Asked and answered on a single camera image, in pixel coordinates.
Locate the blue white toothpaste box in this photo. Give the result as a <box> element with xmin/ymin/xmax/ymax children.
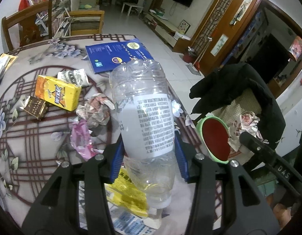
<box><xmin>108</xmin><ymin>203</ymin><xmax>156</xmax><ymax>235</ymax></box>

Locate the yellow plastic bag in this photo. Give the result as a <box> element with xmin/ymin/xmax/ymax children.
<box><xmin>105</xmin><ymin>166</ymin><xmax>148</xmax><ymax>218</ymax></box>

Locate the floral paper ball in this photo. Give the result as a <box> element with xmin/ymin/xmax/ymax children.
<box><xmin>76</xmin><ymin>93</ymin><xmax>115</xmax><ymax>128</ymax></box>

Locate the yellow orange snack box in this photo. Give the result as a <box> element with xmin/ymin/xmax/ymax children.
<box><xmin>35</xmin><ymin>75</ymin><xmax>81</xmax><ymax>111</ymax></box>

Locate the clear plastic bottle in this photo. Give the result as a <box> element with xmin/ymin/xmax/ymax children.
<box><xmin>109</xmin><ymin>60</ymin><xmax>176</xmax><ymax>209</ymax></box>

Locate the silver printed wrapper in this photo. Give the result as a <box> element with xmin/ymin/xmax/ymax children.
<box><xmin>57</xmin><ymin>69</ymin><xmax>89</xmax><ymax>87</ymax></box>

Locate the green rimmed red trash bin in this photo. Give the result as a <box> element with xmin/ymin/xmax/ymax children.
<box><xmin>196</xmin><ymin>116</ymin><xmax>231</xmax><ymax>164</ymax></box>

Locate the person right hand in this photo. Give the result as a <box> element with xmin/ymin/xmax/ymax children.
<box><xmin>266</xmin><ymin>191</ymin><xmax>301</xmax><ymax>229</ymax></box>

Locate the checkered beige chair cushion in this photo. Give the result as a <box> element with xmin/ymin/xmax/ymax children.
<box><xmin>212</xmin><ymin>89</ymin><xmax>261</xmax><ymax>126</ymax></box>

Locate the pink crumpled wrapper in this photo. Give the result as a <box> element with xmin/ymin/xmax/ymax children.
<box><xmin>70</xmin><ymin>120</ymin><xmax>103</xmax><ymax>161</ymax></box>

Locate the black jacket on chair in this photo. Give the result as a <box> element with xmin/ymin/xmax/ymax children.
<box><xmin>189</xmin><ymin>63</ymin><xmax>286</xmax><ymax>149</ymax></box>

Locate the dark brown small box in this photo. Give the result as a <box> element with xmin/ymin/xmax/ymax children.
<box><xmin>24</xmin><ymin>96</ymin><xmax>49</xmax><ymax>120</ymax></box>

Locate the low tv cabinet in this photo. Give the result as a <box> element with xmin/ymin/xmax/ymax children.
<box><xmin>144</xmin><ymin>12</ymin><xmax>191</xmax><ymax>54</ymax></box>

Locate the stack of papers under lamp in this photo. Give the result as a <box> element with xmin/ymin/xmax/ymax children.
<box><xmin>0</xmin><ymin>53</ymin><xmax>18</xmax><ymax>81</ymax></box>

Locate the blue flat gift box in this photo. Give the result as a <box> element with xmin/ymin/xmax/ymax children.
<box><xmin>86</xmin><ymin>39</ymin><xmax>153</xmax><ymax>74</ymax></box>

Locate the wooden dining chair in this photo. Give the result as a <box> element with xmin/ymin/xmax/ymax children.
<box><xmin>2</xmin><ymin>0</ymin><xmax>53</xmax><ymax>51</ymax></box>

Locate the white small coffee table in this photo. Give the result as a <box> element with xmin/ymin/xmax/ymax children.
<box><xmin>121</xmin><ymin>2</ymin><xmax>143</xmax><ymax>16</ymax></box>

